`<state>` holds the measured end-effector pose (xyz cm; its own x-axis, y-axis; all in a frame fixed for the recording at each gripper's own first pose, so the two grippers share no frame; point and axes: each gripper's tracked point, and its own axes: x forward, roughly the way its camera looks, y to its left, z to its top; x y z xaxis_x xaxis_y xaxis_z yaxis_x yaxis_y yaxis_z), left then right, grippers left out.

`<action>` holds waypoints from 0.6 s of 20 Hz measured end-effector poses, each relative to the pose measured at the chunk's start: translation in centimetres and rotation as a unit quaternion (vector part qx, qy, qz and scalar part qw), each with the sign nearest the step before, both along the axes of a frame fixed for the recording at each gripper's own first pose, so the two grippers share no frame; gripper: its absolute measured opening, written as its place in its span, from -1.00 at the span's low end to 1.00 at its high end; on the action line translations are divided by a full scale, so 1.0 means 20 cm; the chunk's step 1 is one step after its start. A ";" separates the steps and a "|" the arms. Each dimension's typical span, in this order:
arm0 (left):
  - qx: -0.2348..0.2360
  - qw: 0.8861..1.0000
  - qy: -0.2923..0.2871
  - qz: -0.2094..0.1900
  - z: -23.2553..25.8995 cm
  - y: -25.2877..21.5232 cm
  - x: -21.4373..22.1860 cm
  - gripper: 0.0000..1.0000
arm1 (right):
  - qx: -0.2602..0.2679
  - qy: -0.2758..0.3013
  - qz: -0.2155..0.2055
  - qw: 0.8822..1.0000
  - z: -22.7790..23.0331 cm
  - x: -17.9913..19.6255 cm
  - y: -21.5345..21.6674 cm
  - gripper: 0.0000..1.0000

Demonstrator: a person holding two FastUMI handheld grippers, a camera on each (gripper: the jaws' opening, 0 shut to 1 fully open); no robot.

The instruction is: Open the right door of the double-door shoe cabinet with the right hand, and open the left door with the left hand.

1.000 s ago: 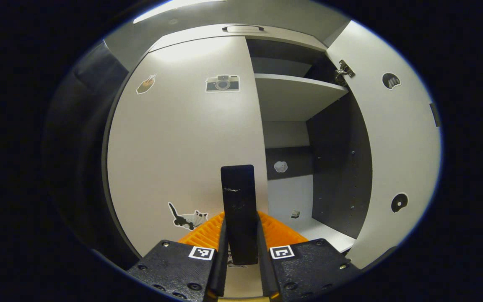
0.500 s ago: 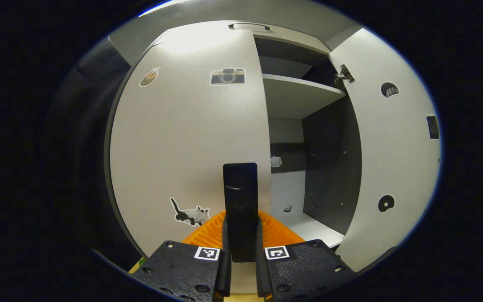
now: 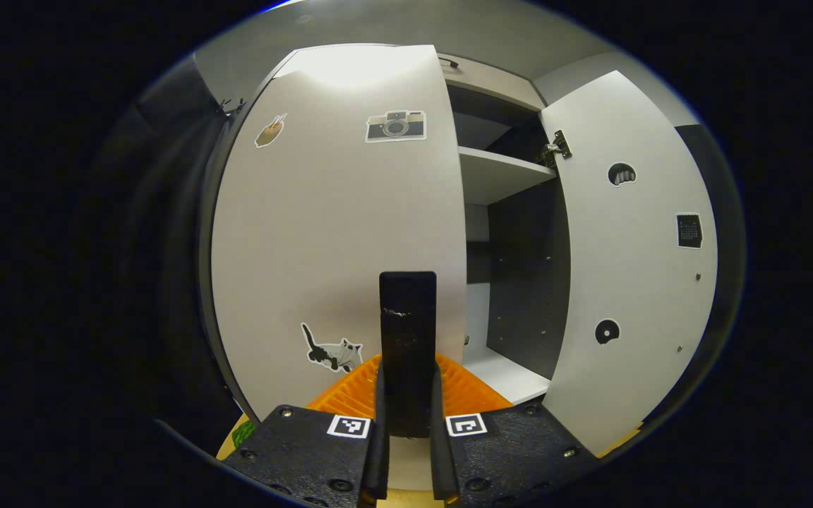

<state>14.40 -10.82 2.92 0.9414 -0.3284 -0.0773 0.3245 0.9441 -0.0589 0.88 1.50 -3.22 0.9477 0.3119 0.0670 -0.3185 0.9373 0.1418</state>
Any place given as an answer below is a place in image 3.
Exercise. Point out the metal door hinge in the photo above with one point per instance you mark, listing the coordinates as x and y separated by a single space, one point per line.
556 148

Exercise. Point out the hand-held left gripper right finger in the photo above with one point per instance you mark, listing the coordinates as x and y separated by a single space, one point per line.
512 451

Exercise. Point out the green and white soft toy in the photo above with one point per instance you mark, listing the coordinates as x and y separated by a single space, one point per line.
244 435

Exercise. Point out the beige cabinet top panel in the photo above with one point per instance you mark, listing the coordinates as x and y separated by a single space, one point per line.
491 81

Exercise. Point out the black backdrop cloth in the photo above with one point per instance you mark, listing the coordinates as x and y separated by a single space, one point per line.
159 233

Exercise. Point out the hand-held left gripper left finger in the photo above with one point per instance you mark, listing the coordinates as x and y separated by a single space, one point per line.
308 451

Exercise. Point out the beige cabinet door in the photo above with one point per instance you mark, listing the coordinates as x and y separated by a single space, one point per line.
329 226
632 282

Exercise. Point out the beige double-door shoe cabinet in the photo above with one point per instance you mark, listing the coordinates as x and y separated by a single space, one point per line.
526 282

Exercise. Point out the white cabinet shelf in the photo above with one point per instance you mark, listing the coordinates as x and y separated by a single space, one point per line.
509 377
498 173

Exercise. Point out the black backdrop clip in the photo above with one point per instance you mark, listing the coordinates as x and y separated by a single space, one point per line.
230 107

